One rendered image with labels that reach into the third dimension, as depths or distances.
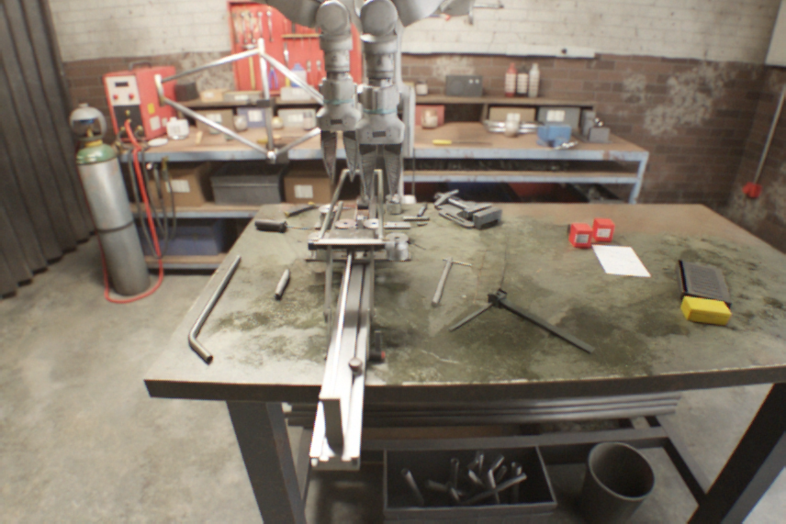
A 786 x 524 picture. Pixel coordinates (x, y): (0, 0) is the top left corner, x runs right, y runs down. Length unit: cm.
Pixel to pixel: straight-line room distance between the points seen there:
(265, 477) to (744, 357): 98
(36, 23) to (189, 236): 179
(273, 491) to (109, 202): 194
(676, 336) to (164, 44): 325
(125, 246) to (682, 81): 389
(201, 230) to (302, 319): 199
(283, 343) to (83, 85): 319
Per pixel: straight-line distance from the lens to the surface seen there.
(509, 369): 74
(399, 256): 92
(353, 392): 66
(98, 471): 195
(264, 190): 252
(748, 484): 144
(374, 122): 86
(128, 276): 281
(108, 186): 261
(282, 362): 75
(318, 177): 244
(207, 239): 279
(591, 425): 177
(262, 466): 101
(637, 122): 357
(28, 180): 340
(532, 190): 303
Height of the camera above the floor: 138
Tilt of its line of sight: 25 degrees down
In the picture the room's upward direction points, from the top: straight up
